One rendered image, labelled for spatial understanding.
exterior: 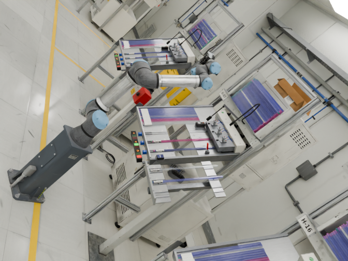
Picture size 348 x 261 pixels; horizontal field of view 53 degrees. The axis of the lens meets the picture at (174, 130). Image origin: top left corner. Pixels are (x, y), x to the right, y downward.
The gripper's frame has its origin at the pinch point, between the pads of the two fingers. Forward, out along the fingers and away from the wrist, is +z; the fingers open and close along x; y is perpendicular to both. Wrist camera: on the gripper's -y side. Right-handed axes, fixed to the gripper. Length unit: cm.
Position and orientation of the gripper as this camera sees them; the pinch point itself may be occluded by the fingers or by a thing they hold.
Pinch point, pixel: (205, 61)
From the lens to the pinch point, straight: 267.4
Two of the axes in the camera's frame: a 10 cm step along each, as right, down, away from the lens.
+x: -6.5, 7.4, 1.8
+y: -7.4, -5.7, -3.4
